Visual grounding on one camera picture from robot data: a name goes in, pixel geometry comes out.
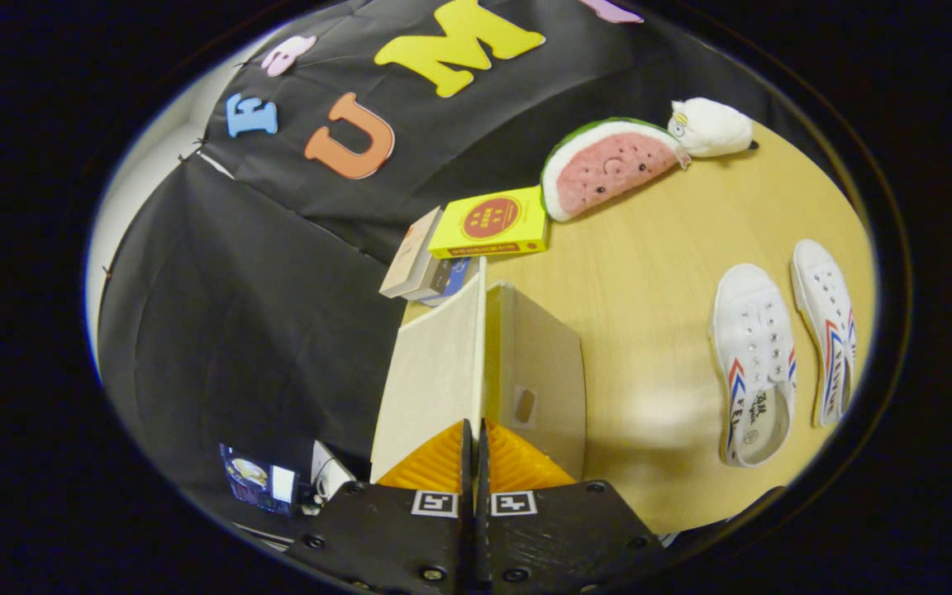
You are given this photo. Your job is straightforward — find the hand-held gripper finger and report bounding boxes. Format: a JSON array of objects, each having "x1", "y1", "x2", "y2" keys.
[
  {"x1": 476, "y1": 418, "x2": 669, "y2": 595},
  {"x1": 286, "y1": 418, "x2": 475, "y2": 595}
]

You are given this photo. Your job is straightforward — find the beige storage box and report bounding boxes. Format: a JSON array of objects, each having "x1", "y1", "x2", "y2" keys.
[{"x1": 369, "y1": 256, "x2": 588, "y2": 485}]

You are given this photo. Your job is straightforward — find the white shoe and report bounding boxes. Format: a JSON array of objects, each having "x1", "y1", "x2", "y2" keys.
[
  {"x1": 710, "y1": 264, "x2": 798, "y2": 469},
  {"x1": 791, "y1": 239, "x2": 858, "y2": 428}
]

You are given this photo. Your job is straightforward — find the blue printed box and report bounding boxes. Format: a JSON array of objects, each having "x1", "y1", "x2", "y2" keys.
[{"x1": 219, "y1": 443, "x2": 300, "y2": 516}]

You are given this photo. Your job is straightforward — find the white printed card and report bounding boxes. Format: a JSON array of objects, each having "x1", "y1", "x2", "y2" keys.
[{"x1": 310, "y1": 440, "x2": 356, "y2": 502}]

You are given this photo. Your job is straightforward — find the blue book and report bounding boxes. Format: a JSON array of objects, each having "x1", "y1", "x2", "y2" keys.
[{"x1": 421, "y1": 255, "x2": 474, "y2": 307}]

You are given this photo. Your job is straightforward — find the yellow book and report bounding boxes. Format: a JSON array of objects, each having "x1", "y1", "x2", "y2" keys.
[{"x1": 427, "y1": 185, "x2": 550, "y2": 260}]

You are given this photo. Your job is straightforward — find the watermelon slice plush toy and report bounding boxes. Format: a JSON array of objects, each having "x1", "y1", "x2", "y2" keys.
[{"x1": 540, "y1": 117, "x2": 691, "y2": 223}]

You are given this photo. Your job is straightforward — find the white plush toy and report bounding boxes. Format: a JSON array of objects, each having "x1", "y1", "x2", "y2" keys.
[{"x1": 667, "y1": 97, "x2": 760, "y2": 160}]

